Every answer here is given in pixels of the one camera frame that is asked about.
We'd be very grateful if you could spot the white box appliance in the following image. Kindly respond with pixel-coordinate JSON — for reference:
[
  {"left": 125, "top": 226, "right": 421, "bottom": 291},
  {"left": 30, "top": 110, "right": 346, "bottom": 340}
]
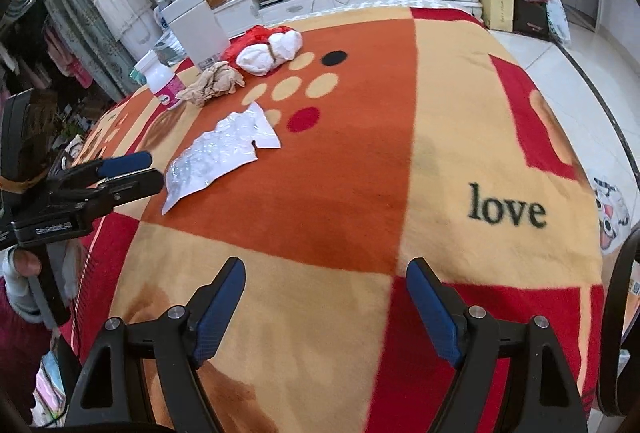
[{"left": 157, "top": 0, "right": 231, "bottom": 72}]

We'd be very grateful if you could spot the white green patterned bag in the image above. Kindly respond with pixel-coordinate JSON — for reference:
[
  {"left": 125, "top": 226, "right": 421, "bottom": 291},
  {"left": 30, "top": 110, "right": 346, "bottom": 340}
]
[{"left": 547, "top": 0, "right": 572, "bottom": 47}]

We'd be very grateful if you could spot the person's maroon clothing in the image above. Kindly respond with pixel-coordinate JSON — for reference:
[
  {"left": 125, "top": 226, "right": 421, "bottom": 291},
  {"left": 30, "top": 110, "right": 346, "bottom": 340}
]
[{"left": 0, "top": 308, "right": 62, "bottom": 425}]

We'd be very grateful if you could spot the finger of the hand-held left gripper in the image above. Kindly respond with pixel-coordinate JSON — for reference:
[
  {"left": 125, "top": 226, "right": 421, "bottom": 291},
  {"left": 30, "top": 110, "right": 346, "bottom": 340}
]
[
  {"left": 52, "top": 152, "right": 153, "bottom": 188},
  {"left": 80, "top": 170, "right": 166, "bottom": 220}
]

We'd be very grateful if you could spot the beige paper bag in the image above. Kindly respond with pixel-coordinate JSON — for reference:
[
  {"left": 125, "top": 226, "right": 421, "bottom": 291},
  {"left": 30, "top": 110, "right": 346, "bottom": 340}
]
[{"left": 477, "top": 0, "right": 516, "bottom": 33}]

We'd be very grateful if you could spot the red and white crumpled bag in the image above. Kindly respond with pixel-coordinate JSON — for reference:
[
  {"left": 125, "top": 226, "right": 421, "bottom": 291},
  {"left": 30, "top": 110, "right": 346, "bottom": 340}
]
[{"left": 222, "top": 26, "right": 304, "bottom": 78}]

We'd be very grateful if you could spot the beige crumpled stocking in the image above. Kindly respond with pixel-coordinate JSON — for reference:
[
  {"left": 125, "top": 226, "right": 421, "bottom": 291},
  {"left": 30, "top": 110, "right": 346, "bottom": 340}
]
[{"left": 177, "top": 63, "right": 246, "bottom": 108}]

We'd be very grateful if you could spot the grey green curtain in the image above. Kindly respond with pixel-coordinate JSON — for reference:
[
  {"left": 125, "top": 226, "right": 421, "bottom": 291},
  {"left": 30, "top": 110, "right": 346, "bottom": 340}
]
[{"left": 10, "top": 0, "right": 132, "bottom": 105}]

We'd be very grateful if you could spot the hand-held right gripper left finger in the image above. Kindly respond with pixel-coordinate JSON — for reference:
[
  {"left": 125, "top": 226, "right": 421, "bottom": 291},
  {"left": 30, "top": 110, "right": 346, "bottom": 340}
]
[{"left": 65, "top": 257, "right": 247, "bottom": 433}]

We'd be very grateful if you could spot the white plastic wrapper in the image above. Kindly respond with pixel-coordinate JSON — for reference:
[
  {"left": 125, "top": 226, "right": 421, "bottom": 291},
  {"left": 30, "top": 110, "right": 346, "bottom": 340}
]
[{"left": 161, "top": 102, "right": 282, "bottom": 215}]

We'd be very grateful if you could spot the black paper bag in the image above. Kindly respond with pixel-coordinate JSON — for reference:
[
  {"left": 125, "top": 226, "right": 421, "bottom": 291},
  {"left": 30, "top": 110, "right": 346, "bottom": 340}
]
[{"left": 512, "top": 0, "right": 551, "bottom": 39}]

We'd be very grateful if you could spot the clear water jug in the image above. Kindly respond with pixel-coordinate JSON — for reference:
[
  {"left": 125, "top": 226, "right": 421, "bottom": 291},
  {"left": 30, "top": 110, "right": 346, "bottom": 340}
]
[{"left": 152, "top": 36, "right": 182, "bottom": 67}]

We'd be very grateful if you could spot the white bottle with pink label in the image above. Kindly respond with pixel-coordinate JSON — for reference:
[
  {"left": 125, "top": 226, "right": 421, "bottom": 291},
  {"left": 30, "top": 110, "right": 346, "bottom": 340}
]
[{"left": 131, "top": 50, "right": 186, "bottom": 110}]

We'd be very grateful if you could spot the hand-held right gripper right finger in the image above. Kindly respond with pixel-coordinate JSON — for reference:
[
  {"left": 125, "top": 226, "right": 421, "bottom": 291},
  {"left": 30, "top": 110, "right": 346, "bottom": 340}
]
[{"left": 406, "top": 257, "right": 588, "bottom": 433}]

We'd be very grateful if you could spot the printed orange red blanket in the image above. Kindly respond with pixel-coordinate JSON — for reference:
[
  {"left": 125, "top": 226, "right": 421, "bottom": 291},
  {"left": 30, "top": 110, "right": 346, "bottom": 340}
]
[{"left": 70, "top": 0, "right": 608, "bottom": 433}]

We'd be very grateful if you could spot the person's left hand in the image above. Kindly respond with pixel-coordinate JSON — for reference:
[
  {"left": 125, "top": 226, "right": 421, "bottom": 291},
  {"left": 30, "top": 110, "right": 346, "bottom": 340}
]
[{"left": 2, "top": 247, "right": 44, "bottom": 279}]

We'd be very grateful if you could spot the lace covered floor air conditioner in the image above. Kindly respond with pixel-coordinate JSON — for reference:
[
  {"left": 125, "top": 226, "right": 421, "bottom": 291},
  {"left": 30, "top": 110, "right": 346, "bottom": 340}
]
[{"left": 80, "top": 0, "right": 154, "bottom": 57}]

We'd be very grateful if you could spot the cat print floor mat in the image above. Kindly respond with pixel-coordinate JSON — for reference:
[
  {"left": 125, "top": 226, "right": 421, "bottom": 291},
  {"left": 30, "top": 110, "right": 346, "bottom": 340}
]
[{"left": 590, "top": 173, "right": 634, "bottom": 255}]

